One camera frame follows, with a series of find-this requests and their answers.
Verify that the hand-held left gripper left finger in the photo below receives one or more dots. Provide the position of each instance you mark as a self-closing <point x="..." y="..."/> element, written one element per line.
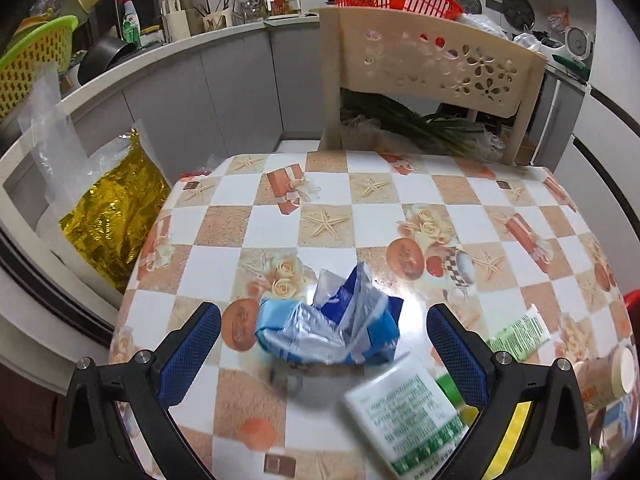
<point x="192" y="355"/>

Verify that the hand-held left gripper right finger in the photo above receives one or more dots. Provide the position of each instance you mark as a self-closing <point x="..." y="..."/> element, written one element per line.
<point x="455" y="355"/>

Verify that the green tube with green cap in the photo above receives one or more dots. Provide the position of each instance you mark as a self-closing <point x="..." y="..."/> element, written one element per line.
<point x="520" y="332"/>

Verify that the blue tissue packet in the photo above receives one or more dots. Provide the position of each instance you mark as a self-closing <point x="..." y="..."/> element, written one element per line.
<point x="320" y="330"/>

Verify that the white green printed packet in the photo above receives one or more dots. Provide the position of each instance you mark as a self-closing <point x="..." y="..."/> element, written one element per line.
<point x="400" y="415"/>

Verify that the gold foil bag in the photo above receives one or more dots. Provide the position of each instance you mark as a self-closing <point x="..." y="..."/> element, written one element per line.
<point x="115" y="220"/>

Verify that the paper cup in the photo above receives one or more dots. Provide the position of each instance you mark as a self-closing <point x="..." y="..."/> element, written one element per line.
<point x="620" y="370"/>

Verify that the small blue white carton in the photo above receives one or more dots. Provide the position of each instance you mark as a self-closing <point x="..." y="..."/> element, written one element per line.
<point x="612" y="425"/>

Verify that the red plastic stool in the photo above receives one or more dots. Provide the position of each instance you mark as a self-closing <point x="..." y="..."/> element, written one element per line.
<point x="634" y="305"/>

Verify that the checkered floral tablecloth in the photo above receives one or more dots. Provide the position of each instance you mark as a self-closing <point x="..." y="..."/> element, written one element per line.
<point x="325" y="190"/>

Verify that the green onions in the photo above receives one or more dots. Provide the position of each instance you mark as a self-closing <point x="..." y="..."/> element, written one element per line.
<point x="415" y="125"/>

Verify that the clear plastic bag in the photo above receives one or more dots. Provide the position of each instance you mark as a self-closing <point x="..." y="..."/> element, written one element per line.
<point x="50" y="125"/>

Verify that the kitchen counter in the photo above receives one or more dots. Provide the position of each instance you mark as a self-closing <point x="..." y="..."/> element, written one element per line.
<point x="225" y="75"/>

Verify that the beige plastic chair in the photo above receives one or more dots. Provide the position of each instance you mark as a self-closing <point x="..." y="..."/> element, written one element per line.
<point x="400" y="70"/>

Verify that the green plastic basket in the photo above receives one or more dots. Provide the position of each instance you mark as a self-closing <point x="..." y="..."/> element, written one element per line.
<point x="30" y="70"/>

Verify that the white canister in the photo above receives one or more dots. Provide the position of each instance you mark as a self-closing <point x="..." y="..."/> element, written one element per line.
<point x="177" y="22"/>

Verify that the white rice cooker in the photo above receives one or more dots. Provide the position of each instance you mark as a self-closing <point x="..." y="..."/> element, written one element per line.
<point x="575" y="42"/>

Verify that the white spray bottle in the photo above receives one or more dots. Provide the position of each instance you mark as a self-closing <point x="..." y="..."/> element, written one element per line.
<point x="131" y="25"/>

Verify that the chopstick holder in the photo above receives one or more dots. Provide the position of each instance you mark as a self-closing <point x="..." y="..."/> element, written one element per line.
<point x="216" y="20"/>

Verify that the black round mould pan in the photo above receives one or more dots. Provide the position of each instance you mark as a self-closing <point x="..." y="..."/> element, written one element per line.
<point x="519" y="9"/>

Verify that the grey round pan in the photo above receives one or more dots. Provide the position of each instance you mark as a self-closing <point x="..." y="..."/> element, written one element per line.
<point x="466" y="1"/>

